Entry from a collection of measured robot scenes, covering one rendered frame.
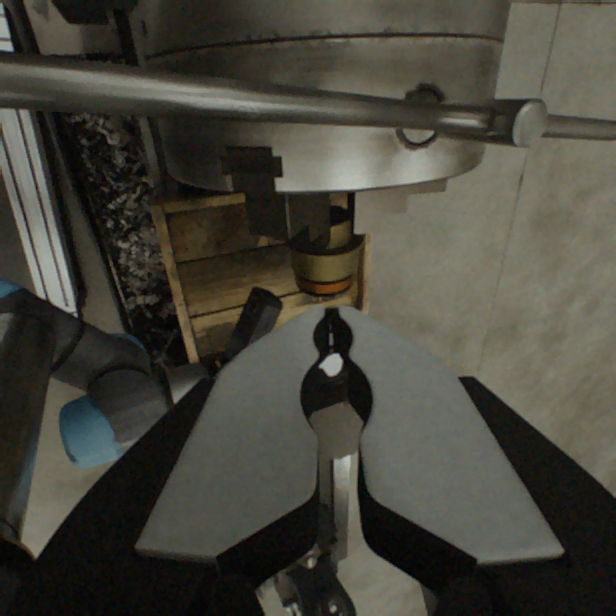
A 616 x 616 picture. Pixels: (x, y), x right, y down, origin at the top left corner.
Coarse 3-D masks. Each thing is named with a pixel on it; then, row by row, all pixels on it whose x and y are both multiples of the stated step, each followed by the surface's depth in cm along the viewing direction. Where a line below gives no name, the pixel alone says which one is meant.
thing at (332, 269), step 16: (336, 208) 44; (336, 224) 41; (336, 240) 42; (352, 240) 44; (304, 256) 42; (320, 256) 41; (336, 256) 41; (352, 256) 43; (304, 272) 44; (320, 272) 43; (336, 272) 43; (352, 272) 44; (304, 288) 46; (320, 288) 45; (336, 288) 45
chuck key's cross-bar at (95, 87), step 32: (0, 64) 8; (32, 64) 9; (64, 64) 9; (96, 64) 9; (0, 96) 8; (32, 96) 9; (64, 96) 9; (96, 96) 9; (128, 96) 10; (160, 96) 10; (192, 96) 11; (224, 96) 11; (256, 96) 12; (288, 96) 13; (320, 96) 13; (352, 96) 14; (416, 128) 18; (448, 128) 18; (480, 128) 19; (576, 128) 21; (608, 128) 22
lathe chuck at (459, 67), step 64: (192, 64) 25; (256, 64) 23; (320, 64) 22; (384, 64) 23; (448, 64) 24; (192, 128) 27; (256, 128) 25; (320, 128) 24; (384, 128) 25; (320, 192) 26
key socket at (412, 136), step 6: (420, 90) 24; (426, 90) 24; (414, 96) 24; (420, 96) 24; (426, 96) 25; (432, 96) 25; (432, 102) 25; (438, 102) 25; (402, 132) 25; (408, 132) 25; (414, 132) 25; (420, 132) 26; (426, 132) 26; (432, 132) 26; (408, 138) 25; (414, 138) 26; (420, 138) 26; (426, 138) 26
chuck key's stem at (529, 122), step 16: (496, 112) 19; (512, 112) 18; (528, 112) 18; (544, 112) 18; (496, 128) 19; (512, 128) 18; (528, 128) 18; (544, 128) 19; (496, 144) 20; (512, 144) 19; (528, 144) 19
